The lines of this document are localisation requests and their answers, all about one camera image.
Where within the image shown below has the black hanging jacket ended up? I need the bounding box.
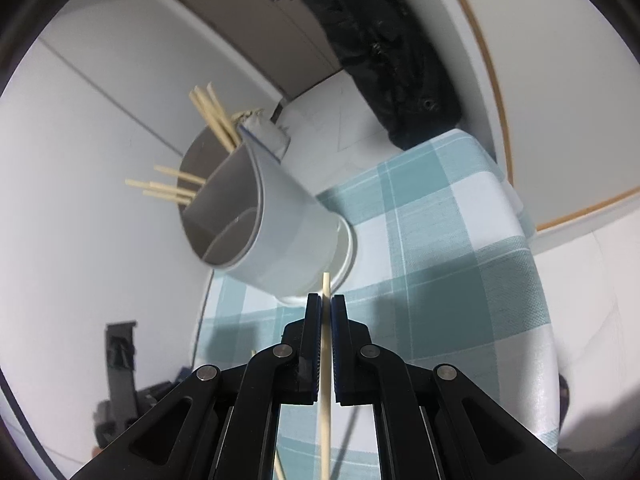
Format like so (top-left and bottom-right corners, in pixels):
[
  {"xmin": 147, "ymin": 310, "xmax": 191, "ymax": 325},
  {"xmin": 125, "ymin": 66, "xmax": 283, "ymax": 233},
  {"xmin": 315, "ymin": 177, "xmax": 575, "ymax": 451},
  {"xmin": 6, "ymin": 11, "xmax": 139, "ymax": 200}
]
[{"xmin": 303, "ymin": 0, "xmax": 462, "ymax": 151}]

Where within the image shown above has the teal plaid tablecloth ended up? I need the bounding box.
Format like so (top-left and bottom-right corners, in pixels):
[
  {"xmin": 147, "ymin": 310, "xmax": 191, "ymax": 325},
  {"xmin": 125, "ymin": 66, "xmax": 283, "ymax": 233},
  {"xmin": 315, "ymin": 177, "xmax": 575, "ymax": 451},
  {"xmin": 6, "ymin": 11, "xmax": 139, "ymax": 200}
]
[{"xmin": 195, "ymin": 130, "xmax": 560, "ymax": 479}]

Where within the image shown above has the brown door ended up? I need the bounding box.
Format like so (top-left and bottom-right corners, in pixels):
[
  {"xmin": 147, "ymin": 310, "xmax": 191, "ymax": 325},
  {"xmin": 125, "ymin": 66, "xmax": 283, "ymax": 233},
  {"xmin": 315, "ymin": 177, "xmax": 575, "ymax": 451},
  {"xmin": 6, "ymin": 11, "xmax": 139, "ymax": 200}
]
[{"xmin": 177, "ymin": 0, "xmax": 341, "ymax": 100}]

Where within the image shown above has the white divided utensil holder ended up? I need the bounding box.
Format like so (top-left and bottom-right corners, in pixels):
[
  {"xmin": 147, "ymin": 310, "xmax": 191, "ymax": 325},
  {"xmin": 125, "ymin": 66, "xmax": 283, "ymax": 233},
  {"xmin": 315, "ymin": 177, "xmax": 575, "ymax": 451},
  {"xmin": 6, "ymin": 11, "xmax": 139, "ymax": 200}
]
[{"xmin": 180, "ymin": 130, "xmax": 356, "ymax": 304}]

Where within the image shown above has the blue cardboard box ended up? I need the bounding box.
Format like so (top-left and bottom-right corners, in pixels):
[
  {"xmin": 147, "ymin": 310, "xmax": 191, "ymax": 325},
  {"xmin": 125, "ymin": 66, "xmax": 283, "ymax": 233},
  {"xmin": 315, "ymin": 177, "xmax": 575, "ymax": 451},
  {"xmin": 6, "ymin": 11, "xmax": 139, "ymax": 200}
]
[{"xmin": 236, "ymin": 125, "xmax": 280, "ymax": 162}]

